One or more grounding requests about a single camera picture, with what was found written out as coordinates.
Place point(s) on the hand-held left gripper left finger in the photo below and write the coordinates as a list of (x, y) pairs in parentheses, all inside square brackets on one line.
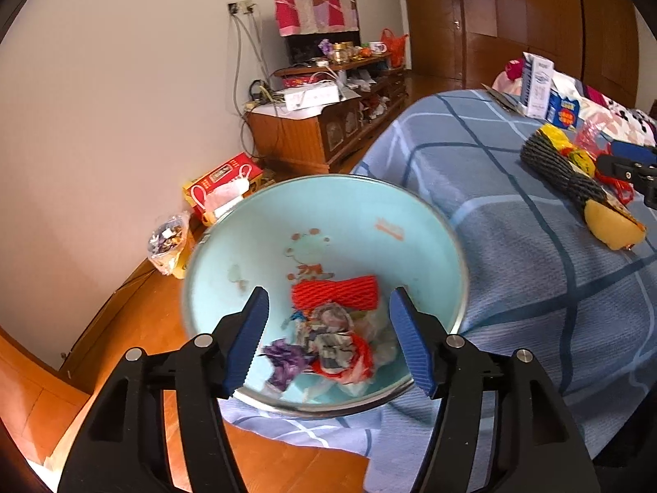
[(249, 339)]

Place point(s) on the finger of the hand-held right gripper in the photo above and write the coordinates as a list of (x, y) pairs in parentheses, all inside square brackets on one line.
[(634, 151), (616, 169)]

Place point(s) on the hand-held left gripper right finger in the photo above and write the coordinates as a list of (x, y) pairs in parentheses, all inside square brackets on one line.
[(410, 339)]

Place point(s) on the pink clear plastic bag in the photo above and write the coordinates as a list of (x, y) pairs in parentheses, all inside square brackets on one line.
[(593, 136)]

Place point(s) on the yellow sponge piece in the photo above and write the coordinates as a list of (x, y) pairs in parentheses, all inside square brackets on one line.
[(616, 226)]

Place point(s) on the purple wrapper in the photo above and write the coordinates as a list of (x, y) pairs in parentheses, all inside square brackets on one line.
[(285, 364)]

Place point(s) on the black foam net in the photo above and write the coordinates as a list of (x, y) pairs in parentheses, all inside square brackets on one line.
[(559, 169)]

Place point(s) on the clear bag with red print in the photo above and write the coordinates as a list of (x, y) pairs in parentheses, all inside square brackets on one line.
[(359, 364)]

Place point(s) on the yellow plastic wrapper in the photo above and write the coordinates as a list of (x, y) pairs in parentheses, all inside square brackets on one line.
[(559, 141)]

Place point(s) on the grey patterned wrapper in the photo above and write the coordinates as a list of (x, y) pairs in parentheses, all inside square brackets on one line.
[(328, 334)]

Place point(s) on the red foam net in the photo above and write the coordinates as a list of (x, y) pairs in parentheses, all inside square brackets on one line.
[(333, 292)]

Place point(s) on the light blue enamel basin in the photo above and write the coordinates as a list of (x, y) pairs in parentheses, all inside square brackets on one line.
[(256, 246)]

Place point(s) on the cow print blanket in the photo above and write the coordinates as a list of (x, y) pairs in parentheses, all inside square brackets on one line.
[(636, 123)]

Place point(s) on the blue white milk carton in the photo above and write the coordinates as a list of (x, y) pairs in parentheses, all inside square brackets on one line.
[(564, 108)]

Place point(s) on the heart print quilt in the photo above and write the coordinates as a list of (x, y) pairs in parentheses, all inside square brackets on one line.
[(569, 85)]

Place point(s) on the blue plaid tablecloth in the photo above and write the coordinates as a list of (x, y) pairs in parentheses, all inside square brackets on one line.
[(513, 292)]

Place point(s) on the tall white milk carton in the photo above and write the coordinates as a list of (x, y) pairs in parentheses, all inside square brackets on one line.
[(536, 87)]

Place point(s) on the clear bag of wrappers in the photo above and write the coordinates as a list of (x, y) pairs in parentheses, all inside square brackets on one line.
[(167, 241)]

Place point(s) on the white paper bag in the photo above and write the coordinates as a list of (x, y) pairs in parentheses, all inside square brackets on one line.
[(226, 197)]

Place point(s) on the wooden wardrobe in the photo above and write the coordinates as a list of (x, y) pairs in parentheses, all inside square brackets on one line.
[(554, 15)]

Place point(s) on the red yellow gift box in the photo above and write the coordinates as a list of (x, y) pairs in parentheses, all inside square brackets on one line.
[(226, 169)]

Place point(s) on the wooden television cabinet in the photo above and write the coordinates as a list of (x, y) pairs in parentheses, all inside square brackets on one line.
[(287, 138)]

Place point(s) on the wooden door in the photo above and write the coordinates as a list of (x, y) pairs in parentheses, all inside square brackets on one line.
[(433, 20)]

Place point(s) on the white flat box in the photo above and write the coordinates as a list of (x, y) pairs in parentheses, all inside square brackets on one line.
[(313, 96)]

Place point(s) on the orange plastic bag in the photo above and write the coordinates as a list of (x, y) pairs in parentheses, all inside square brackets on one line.
[(395, 49)]

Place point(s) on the red tin box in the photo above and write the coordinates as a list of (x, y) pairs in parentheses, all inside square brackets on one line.
[(300, 82)]

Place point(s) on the white mug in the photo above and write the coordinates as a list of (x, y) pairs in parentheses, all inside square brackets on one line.
[(377, 48)]

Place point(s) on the gold jar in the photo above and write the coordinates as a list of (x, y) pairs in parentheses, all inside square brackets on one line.
[(339, 54), (350, 51)]

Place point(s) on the black television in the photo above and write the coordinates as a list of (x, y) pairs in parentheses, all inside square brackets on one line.
[(308, 46)]

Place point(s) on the purple flower decoration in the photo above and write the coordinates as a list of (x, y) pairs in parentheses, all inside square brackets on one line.
[(326, 46)]

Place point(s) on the red pink cloth cover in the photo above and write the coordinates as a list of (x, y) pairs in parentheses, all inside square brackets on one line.
[(313, 7)]

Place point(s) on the wall socket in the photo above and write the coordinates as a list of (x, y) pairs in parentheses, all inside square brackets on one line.
[(242, 7)]

